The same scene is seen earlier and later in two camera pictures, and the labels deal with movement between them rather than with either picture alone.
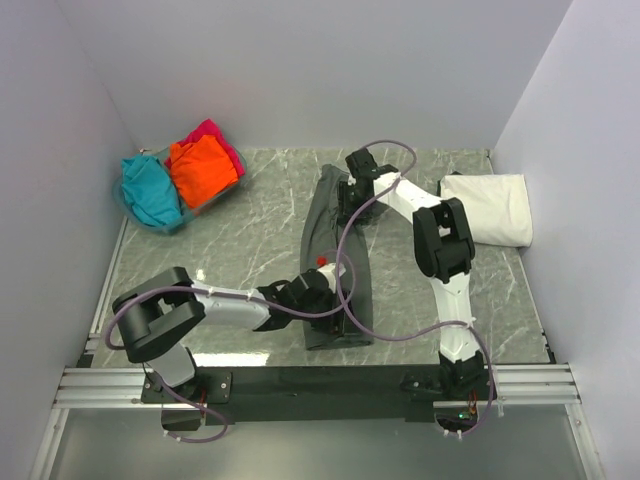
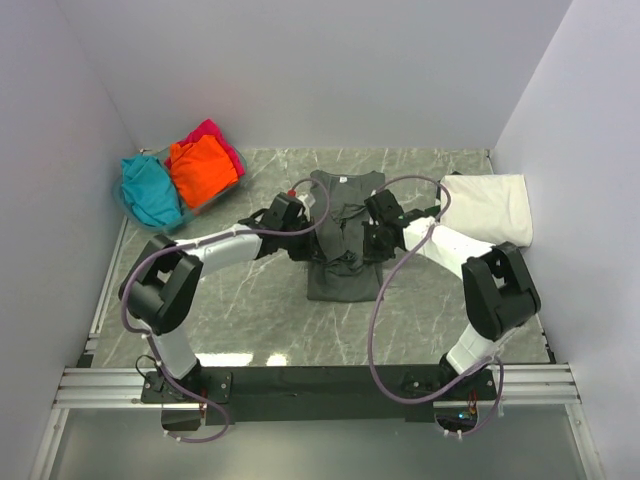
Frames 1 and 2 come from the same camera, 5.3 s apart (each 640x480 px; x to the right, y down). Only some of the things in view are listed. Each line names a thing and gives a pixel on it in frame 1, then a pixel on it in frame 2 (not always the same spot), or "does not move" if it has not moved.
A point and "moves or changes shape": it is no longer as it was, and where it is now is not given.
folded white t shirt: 497,204 does not move
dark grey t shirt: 328,241 moves or changes shape
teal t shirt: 150,190 does not move
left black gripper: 333,307 → 310,246
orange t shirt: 201,170 does not move
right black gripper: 347,198 → 372,242
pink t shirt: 209,127 does not move
